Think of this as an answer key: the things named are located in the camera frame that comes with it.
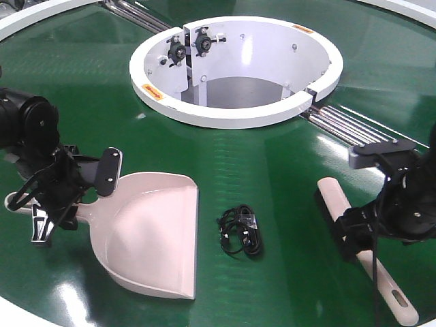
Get white rim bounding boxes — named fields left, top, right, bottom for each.
left=1, top=0, right=97, bottom=41
left=358, top=0, right=435, bottom=29

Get white outer rim left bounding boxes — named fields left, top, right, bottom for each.
left=1, top=0, right=97, bottom=41

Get white inner conveyor ring housing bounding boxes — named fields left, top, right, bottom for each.
left=129, top=16, right=343, bottom=129

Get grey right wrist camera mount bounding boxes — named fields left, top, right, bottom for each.
left=348, top=139, right=418, bottom=169

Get orange warning label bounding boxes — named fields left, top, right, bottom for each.
left=293, top=25, right=313, bottom=34
left=142, top=84, right=164, bottom=101

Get steel transfer rollers right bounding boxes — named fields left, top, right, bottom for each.
left=300, top=105, right=429, bottom=150

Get white outer rim right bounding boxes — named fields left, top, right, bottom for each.
left=358, top=0, right=435, bottom=29

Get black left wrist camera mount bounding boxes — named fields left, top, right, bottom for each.
left=93, top=147, right=123, bottom=197

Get black bearing unit left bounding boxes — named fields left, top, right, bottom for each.
left=167, top=35, right=186, bottom=67

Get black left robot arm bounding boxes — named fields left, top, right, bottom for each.
left=1, top=87, right=99, bottom=247

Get orange warning label left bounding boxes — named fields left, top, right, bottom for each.
left=142, top=84, right=164, bottom=101

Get black bearing unit right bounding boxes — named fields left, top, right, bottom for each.
left=194, top=27, right=227, bottom=57

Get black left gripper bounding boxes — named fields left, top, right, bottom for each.
left=6, top=144, right=101, bottom=245

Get orange warning label right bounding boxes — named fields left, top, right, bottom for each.
left=293, top=25, right=313, bottom=34

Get steel transfer rollers top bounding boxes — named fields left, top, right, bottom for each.
left=99, top=0, right=172, bottom=34

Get black cable bundle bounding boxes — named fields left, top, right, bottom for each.
left=217, top=203, right=264, bottom=259

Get beige plastic dustpan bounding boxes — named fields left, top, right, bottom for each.
left=3, top=172, right=199, bottom=300

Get steel transfer rollers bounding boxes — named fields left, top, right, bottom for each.
left=300, top=105, right=429, bottom=150
left=99, top=0, right=172, bottom=34

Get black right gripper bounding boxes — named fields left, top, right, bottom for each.
left=335, top=200, right=385, bottom=262

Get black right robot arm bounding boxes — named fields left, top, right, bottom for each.
left=333, top=131, right=435, bottom=261

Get black bearing unit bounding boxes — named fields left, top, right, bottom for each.
left=167, top=35, right=186, bottom=67
left=194, top=27, right=227, bottom=57

